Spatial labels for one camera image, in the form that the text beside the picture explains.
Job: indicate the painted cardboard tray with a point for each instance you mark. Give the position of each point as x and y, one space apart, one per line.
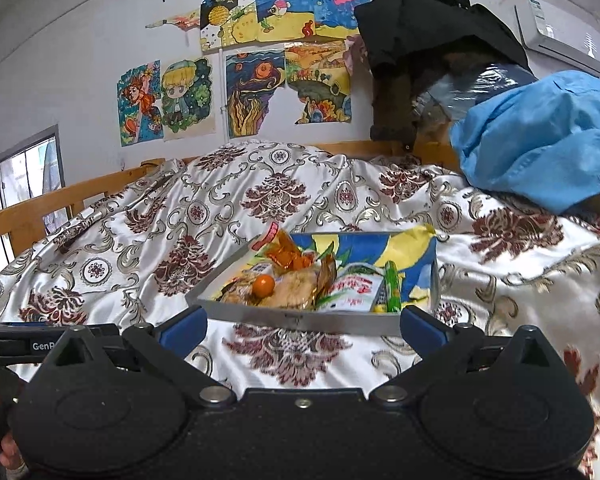
300 322

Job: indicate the brown cloth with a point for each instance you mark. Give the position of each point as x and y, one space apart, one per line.
395 105

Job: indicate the round orange snack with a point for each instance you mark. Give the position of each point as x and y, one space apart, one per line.
264 285

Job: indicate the blond child wall drawing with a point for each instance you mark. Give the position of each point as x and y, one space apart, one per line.
185 95

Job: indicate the green stick snack packet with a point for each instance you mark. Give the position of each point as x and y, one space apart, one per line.
392 285

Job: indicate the rice crisp cake packet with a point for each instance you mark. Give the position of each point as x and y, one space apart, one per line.
295 290

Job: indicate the yellow snack packet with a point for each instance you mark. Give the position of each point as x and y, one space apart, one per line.
378 306

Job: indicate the landscape wall drawing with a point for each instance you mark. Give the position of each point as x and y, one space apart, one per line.
317 80

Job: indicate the printed satin blanket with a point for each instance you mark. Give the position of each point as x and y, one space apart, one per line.
155 220

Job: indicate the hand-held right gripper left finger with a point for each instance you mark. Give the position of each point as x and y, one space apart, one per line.
182 332

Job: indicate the white green snack packet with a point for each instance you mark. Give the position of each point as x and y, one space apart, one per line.
352 292

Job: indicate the pink jellyfish wall drawing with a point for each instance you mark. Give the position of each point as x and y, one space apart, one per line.
340 0

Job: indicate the orange-haired girl wall drawing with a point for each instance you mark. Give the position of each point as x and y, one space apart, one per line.
140 105

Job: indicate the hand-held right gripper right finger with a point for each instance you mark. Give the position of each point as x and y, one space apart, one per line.
419 332

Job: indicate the small torn wall drawing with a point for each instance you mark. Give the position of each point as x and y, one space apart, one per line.
180 21

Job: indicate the white air conditioner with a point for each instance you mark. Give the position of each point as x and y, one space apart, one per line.
560 30

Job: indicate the small peanut snack packet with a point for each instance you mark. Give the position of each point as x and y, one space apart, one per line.
237 287

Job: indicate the window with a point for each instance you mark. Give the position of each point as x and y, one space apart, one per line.
30 170

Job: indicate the black jacket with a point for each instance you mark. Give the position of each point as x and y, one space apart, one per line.
430 25

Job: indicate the person's left hand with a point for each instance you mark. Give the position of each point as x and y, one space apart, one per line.
10 452

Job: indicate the pineapple wall drawing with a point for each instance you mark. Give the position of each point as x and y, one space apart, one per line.
230 20

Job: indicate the pink cloth piece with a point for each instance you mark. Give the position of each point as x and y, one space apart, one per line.
354 57

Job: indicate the blue cloth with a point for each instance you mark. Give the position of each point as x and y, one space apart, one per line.
540 140

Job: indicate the clear plastic bag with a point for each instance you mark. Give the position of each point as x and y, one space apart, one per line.
470 85

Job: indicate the blue underwater fish drawing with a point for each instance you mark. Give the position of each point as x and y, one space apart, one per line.
280 5

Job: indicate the starry seaweed wall drawing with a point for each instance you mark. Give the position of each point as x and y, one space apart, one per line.
252 95

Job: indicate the wooden bed rail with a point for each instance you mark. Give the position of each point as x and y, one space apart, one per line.
30 215

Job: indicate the orange snack packet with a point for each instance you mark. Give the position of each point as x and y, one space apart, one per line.
285 257

